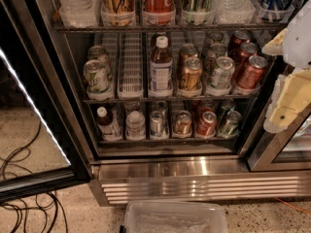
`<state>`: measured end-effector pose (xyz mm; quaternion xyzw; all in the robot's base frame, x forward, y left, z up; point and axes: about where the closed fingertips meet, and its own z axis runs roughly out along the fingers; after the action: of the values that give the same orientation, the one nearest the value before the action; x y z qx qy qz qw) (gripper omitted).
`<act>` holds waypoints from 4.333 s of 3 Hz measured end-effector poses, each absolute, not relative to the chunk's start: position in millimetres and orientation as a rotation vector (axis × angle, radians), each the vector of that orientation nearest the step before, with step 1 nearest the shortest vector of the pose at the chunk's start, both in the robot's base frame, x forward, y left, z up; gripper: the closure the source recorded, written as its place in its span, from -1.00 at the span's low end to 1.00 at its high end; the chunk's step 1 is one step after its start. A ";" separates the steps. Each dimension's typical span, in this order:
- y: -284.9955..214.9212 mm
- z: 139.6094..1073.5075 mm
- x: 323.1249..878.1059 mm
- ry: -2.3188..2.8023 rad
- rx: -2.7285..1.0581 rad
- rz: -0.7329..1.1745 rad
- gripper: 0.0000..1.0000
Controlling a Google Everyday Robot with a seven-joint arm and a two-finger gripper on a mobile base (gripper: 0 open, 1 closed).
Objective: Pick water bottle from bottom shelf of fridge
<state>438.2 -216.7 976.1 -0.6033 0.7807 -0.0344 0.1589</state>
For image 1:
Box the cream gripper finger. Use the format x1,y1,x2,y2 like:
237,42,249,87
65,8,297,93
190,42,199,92
261,29,287,56

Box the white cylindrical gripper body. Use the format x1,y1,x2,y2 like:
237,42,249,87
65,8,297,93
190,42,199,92
263,69,311,133

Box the clear water bottle bottom shelf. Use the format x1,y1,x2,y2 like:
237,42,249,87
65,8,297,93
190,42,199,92
125,111,146,141

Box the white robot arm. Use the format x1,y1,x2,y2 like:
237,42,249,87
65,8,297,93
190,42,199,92
262,0,311,133

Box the red can middle shelf rear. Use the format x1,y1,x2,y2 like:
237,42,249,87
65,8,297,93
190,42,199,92
227,30,251,51

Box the red can middle shelf front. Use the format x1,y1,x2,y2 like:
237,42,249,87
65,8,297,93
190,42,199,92
232,55,267,95

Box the closed right fridge door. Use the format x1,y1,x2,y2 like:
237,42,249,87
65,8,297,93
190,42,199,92
248,109,311,172

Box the clear water bottle top right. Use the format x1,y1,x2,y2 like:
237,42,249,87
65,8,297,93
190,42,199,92
215,0,255,24

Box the green can bottom shelf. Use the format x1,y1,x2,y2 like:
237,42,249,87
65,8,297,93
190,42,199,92
218,111,242,139

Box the gold can middle shelf rear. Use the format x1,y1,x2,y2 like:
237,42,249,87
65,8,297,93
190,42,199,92
179,43,199,64

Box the gold can shelf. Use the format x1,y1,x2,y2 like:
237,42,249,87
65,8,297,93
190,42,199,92
101,0,135,26
178,56,203,97
179,43,199,64
173,110,192,138

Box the gold can middle shelf front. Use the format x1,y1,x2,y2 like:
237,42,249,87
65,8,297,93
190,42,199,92
178,56,203,97

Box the red can bottom shelf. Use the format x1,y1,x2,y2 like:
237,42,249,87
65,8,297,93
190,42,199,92
195,111,217,139

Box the green striped can top shelf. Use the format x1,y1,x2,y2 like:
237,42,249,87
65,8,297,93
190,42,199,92
181,0,215,25

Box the gold can bottom shelf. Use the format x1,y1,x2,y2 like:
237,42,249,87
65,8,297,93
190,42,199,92
173,110,192,138

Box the brown tea bottle middle shelf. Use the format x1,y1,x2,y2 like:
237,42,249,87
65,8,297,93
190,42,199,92
150,36,173,97

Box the brown tea bottle shelf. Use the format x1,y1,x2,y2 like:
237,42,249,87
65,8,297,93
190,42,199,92
96,107,121,142
150,36,173,97

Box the red cola can top shelf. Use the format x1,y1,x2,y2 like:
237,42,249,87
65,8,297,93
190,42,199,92
143,0,176,25

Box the silver can bottom shelf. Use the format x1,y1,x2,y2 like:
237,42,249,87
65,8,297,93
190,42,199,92
150,111,168,140

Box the stainless steel fridge base grille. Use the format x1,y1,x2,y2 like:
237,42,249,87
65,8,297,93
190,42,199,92
89,156,311,206

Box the gold can top shelf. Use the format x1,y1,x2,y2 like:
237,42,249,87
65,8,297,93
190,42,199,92
101,0,135,26

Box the green white can middle shelf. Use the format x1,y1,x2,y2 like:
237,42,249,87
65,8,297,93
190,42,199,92
84,60,110,101

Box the brown tea bottle bottom shelf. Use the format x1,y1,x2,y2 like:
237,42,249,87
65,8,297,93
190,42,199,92
96,107,121,142

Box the clear water bottle top left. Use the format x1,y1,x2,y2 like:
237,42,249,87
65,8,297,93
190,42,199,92
59,0,99,28

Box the open glass fridge door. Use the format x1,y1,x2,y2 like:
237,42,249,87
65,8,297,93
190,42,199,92
0,0,90,203

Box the silver green can middle front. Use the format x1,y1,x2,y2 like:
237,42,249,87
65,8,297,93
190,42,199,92
206,56,235,96

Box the white can behind green can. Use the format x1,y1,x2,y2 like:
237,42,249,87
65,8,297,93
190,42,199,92
87,45,111,71

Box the clear plastic bin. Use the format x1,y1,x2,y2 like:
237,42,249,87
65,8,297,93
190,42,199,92
120,200,228,233

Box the top wire shelf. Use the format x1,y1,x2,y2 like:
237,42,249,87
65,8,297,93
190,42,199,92
54,23,287,34

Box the wire shelf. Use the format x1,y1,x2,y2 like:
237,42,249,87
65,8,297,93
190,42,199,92
54,23,287,34
83,94,258,104

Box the middle wire shelf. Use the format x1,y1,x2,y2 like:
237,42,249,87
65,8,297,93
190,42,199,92
83,94,258,104

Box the orange floor cable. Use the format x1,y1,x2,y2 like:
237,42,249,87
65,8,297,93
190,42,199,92
275,197,311,216

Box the black floor cables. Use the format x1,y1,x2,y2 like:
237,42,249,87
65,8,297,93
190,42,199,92
0,121,69,233

